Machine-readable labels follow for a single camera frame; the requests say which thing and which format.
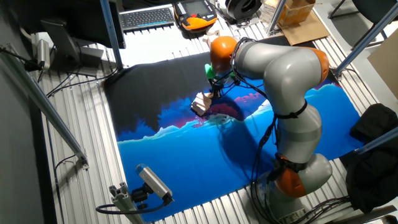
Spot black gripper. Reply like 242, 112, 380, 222
210, 79, 224, 98

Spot wooden Jenga tower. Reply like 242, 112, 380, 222
190, 93, 212, 117

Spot pale spare wooden block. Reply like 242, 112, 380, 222
206, 24, 221, 37

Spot orange and black teach pendant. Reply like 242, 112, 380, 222
173, 0, 218, 32

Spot blue landscape printed mat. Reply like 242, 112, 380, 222
104, 35, 364, 222

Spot black round housing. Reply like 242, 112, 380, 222
224, 0, 262, 22

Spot black computer keyboard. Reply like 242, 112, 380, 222
119, 6, 175, 32

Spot short aluminium profile stub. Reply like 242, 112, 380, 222
108, 182, 146, 224

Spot black fabric bag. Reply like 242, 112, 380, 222
345, 104, 398, 214

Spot beige flat board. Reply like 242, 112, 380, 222
366, 37, 398, 100

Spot black computer monitor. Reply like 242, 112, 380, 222
9, 0, 127, 77

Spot long diagonal aluminium beam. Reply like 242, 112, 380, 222
0, 43, 90, 170

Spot black office chair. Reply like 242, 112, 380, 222
328, 0, 398, 40

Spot grey metal bar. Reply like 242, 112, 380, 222
331, 204, 398, 224

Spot green gripper mount plate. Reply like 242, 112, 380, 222
204, 63, 218, 80

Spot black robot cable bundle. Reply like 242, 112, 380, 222
208, 37, 312, 224

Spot black cable strap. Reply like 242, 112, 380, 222
269, 154, 308, 183
274, 100, 308, 120

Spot aluminium frame post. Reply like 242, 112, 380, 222
266, 0, 287, 35

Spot silver camera with blue end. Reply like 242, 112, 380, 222
136, 164, 174, 203

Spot thin black table cable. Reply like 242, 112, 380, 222
45, 67, 119, 98

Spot blue upright frame post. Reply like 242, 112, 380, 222
99, 0, 125, 71

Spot black camera ball mount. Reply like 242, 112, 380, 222
130, 183, 150, 209

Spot black looped camera cable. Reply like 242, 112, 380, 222
95, 198, 174, 215

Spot blue slanted frame beam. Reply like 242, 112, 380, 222
354, 126, 398, 156
334, 2, 398, 78

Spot black floor cables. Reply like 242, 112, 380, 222
290, 195, 352, 224

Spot plain silver camera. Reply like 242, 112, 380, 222
36, 39, 51, 71

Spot black camera cable with clamp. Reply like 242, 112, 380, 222
0, 46, 44, 72

